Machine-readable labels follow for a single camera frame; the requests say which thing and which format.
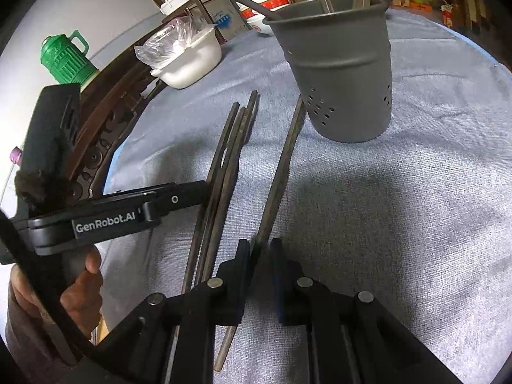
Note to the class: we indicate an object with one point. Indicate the carved dark wooden bench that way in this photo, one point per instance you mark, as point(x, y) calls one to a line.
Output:
point(120, 100)

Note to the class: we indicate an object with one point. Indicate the grey towel cloth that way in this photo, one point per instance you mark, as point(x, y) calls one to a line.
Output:
point(400, 208)

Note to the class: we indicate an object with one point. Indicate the person's left forearm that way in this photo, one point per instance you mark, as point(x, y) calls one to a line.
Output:
point(28, 340)

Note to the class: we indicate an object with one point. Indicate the white box blue print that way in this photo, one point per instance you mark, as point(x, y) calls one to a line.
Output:
point(224, 20)

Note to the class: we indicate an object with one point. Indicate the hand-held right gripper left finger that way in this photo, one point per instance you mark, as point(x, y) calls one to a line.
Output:
point(242, 274)

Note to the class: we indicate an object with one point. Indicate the white bowl red print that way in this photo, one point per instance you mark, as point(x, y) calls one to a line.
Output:
point(256, 22)

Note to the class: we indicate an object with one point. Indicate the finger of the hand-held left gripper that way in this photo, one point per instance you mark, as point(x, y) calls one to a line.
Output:
point(188, 196)

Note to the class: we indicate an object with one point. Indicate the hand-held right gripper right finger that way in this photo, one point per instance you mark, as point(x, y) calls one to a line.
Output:
point(278, 284)

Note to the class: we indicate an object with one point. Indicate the blue table cover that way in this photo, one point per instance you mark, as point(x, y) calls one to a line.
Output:
point(118, 168)

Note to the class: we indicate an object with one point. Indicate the white pot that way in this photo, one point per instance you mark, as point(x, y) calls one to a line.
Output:
point(188, 68)

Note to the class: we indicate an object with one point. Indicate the grey perforated utensil holder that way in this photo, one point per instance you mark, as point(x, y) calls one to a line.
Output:
point(340, 68)

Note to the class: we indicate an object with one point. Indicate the person's left hand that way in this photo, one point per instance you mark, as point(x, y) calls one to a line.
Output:
point(82, 296)

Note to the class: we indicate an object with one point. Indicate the white bowl red band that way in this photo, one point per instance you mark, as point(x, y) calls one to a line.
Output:
point(276, 6)

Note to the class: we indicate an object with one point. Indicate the clear plastic bag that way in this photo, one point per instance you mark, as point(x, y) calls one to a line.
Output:
point(168, 44)

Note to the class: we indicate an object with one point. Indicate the small purple object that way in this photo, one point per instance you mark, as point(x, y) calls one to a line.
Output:
point(16, 155)

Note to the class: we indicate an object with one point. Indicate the green thermos flask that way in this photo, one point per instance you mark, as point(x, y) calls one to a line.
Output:
point(64, 60)

